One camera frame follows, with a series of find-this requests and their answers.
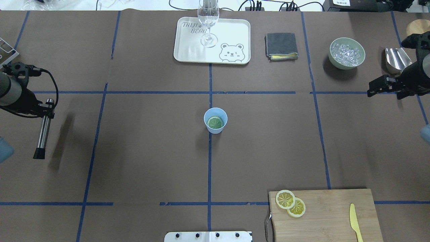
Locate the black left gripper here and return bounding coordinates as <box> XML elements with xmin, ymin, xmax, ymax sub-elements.
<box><xmin>2</xmin><ymin>62</ymin><xmax>55</xmax><ymax>119</ymax></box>

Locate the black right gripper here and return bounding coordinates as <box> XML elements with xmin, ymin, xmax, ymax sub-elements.
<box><xmin>367</xmin><ymin>32</ymin><xmax>430</xmax><ymax>100</ymax></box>

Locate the steel muddler black tip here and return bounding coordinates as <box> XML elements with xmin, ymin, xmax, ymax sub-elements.
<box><xmin>33</xmin><ymin>98</ymin><xmax>55</xmax><ymax>160</ymax></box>

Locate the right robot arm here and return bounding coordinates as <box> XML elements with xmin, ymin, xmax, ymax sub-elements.
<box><xmin>367</xmin><ymin>32</ymin><xmax>430</xmax><ymax>100</ymax></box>

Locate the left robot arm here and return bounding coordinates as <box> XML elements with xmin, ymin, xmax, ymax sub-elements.
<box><xmin>0</xmin><ymin>62</ymin><xmax>59</xmax><ymax>160</ymax></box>

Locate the white cup rack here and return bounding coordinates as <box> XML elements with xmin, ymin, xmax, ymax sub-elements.
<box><xmin>0</xmin><ymin>38</ymin><xmax>19</xmax><ymax>69</ymax></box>

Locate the light blue cup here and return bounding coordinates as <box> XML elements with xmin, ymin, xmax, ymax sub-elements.
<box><xmin>203</xmin><ymin>108</ymin><xmax>228</xmax><ymax>134</ymax></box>

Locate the steel ice scoop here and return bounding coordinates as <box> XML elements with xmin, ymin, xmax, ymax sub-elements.
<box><xmin>385</xmin><ymin>47</ymin><xmax>412</xmax><ymax>76</ymax></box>

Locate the green bowl of ice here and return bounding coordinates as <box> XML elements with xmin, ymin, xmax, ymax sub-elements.
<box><xmin>328</xmin><ymin>37</ymin><xmax>366</xmax><ymax>70</ymax></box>

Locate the wooden mug tree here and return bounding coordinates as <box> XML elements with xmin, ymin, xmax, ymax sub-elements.
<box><xmin>406</xmin><ymin>19</ymin><xmax>430</xmax><ymax>36</ymax></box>

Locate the grey folded cloth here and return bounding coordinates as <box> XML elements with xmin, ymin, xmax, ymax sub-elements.
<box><xmin>265</xmin><ymin>33</ymin><xmax>299</xmax><ymax>61</ymax></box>

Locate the yellow plastic knife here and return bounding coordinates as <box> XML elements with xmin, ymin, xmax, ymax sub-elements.
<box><xmin>349</xmin><ymin>203</ymin><xmax>363</xmax><ymax>242</ymax></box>

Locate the bamboo cutting board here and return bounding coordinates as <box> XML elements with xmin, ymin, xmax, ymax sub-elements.
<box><xmin>268</xmin><ymin>189</ymin><xmax>383</xmax><ymax>242</ymax></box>

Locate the cream bear tray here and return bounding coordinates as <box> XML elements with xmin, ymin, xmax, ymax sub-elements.
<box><xmin>173</xmin><ymin>17</ymin><xmax>251</xmax><ymax>65</ymax></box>

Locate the clear wine glass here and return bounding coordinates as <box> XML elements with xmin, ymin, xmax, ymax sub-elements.
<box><xmin>198</xmin><ymin>0</ymin><xmax>220</xmax><ymax>48</ymax></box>

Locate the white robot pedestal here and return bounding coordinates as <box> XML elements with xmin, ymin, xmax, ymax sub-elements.
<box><xmin>164</xmin><ymin>231</ymin><xmax>253</xmax><ymax>242</ymax></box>

